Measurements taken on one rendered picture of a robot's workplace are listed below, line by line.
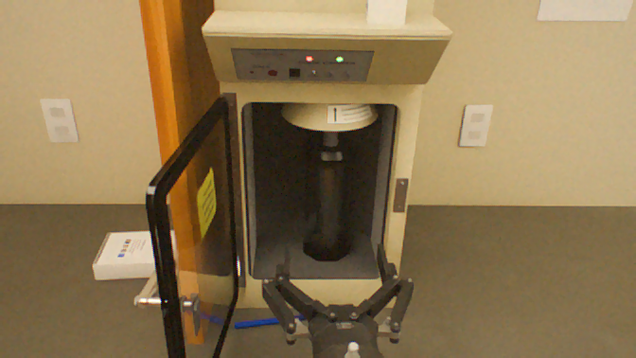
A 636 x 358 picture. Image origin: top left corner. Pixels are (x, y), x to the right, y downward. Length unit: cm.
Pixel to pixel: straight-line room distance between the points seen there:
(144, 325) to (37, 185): 62
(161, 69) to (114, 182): 76
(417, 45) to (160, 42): 34
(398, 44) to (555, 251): 79
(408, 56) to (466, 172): 75
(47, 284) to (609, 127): 138
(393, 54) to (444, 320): 56
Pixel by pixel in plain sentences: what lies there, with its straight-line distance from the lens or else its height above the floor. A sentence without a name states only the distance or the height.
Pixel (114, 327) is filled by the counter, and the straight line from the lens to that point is 107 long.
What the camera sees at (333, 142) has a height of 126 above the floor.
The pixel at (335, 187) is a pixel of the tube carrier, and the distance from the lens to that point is 94.
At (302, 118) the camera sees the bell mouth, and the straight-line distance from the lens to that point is 86.
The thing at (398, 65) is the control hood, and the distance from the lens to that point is 74.
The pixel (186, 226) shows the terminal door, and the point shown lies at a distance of 65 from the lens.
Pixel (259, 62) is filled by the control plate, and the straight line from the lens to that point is 73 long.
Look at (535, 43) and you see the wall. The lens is 136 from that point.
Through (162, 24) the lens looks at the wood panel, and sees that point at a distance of 71.
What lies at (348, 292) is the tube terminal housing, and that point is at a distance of 102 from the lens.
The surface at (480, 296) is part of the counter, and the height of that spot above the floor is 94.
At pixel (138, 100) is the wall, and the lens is 133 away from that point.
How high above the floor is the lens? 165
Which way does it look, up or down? 28 degrees down
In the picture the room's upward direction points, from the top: 2 degrees clockwise
